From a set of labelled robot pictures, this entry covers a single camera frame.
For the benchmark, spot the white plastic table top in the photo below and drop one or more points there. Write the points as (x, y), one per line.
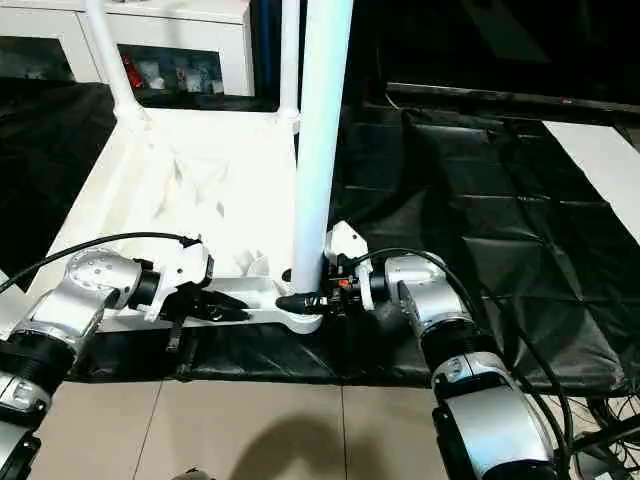
(200, 165)

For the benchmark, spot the white plastic table leg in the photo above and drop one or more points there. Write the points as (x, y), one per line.
(112, 65)
(320, 150)
(289, 60)

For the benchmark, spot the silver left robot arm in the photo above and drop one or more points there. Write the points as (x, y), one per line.
(85, 285)

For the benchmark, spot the black plastic mat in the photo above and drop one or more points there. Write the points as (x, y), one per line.
(475, 225)

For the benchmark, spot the dark left robot foot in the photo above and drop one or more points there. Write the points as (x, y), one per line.
(196, 474)

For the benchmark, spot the red item behind glass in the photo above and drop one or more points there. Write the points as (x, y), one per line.
(131, 75)

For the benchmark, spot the dark blue upright panel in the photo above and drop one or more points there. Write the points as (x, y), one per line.
(265, 50)

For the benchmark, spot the white cabinet with glass doors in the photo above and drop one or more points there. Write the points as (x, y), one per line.
(175, 35)

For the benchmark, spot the white flat board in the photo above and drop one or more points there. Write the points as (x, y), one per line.
(600, 155)

